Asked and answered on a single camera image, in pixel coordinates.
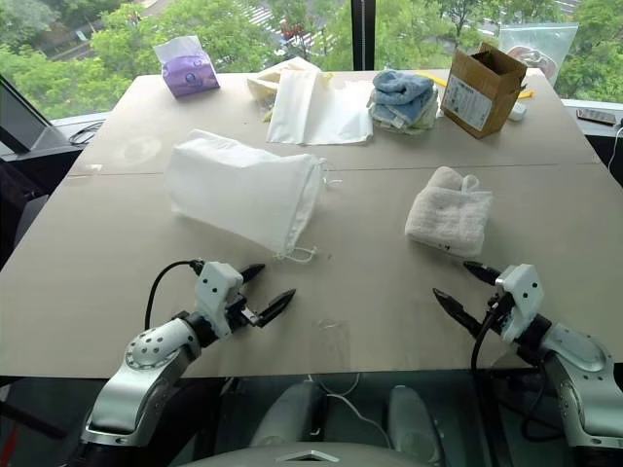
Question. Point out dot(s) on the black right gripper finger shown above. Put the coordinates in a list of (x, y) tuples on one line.
[(460, 311), (483, 273)]

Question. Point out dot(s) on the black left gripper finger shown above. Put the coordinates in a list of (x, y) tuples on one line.
[(275, 307), (252, 272)]

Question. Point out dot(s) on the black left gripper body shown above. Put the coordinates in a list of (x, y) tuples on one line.
[(239, 313)]

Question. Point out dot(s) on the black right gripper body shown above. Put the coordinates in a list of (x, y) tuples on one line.
[(499, 311)]

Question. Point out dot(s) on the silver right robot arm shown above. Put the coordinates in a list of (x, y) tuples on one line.
[(579, 370)]

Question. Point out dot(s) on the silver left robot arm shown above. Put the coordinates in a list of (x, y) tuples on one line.
[(146, 360)]

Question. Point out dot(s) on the white folded towel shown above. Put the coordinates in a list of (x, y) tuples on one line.
[(450, 214)]

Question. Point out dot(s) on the pale folded towel stack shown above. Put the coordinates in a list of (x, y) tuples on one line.
[(404, 119)]

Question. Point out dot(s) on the blue folded towel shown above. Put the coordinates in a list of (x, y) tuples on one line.
[(401, 90)]

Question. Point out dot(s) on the clear plastic zip bag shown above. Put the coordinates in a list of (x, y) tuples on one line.
[(545, 46)]

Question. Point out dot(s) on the dark rounded grey shape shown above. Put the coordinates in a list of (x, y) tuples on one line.
[(414, 420), (289, 418)]

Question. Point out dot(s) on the grey robot torso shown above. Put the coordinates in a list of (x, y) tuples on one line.
[(316, 455)]

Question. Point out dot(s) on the small white box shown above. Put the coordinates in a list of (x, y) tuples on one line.
[(519, 111)]

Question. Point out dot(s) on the flat white cloth bags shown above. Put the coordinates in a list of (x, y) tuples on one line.
[(316, 112)]

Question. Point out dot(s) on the brown cardboard box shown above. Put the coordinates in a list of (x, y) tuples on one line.
[(479, 97)]

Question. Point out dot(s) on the purple tissue pack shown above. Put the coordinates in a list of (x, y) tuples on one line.
[(190, 75)]

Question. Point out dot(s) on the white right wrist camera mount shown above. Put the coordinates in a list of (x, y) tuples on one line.
[(523, 297)]

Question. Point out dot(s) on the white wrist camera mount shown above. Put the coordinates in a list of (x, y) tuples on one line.
[(216, 292), (523, 297)]

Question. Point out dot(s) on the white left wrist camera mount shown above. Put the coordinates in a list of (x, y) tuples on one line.
[(216, 292)]

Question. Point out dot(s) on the dark window frame post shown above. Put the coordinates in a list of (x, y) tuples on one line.
[(362, 34)]

